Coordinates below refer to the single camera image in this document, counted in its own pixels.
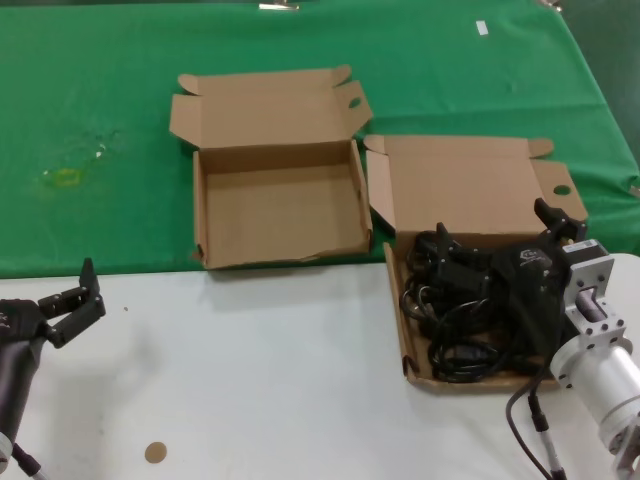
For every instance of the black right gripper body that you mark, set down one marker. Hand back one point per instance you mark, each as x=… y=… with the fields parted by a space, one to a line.
x=532 y=280

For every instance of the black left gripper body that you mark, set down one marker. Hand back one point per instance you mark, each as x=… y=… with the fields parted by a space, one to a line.
x=17 y=325

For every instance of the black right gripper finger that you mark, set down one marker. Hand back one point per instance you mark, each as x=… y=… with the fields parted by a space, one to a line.
x=570 y=227
x=462 y=275

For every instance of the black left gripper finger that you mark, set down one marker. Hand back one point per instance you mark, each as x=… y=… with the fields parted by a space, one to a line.
x=82 y=310

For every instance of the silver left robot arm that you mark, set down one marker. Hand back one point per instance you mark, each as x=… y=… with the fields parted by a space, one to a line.
x=3 y=447

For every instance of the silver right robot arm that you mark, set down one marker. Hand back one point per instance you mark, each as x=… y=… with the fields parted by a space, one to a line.
x=615 y=380

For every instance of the cardboard box with intact rim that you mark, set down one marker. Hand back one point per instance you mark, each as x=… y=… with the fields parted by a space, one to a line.
x=470 y=190

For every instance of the cardboard box with torn rim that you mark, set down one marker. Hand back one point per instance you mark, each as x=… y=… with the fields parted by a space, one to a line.
x=280 y=230

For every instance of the round brown sticker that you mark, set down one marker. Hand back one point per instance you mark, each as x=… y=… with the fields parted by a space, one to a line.
x=155 y=452

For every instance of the small white tape scrap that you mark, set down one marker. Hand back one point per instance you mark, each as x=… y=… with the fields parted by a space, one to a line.
x=100 y=150

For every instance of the white tape strip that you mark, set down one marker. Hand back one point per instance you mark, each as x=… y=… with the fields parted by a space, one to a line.
x=482 y=28

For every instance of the small metal cloth clip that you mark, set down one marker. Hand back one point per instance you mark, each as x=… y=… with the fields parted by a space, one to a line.
x=550 y=3

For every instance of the green tablecloth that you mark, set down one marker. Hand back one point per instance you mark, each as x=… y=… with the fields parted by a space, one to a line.
x=100 y=75

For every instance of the long metal cloth clip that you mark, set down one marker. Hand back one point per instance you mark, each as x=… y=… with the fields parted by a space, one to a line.
x=277 y=6

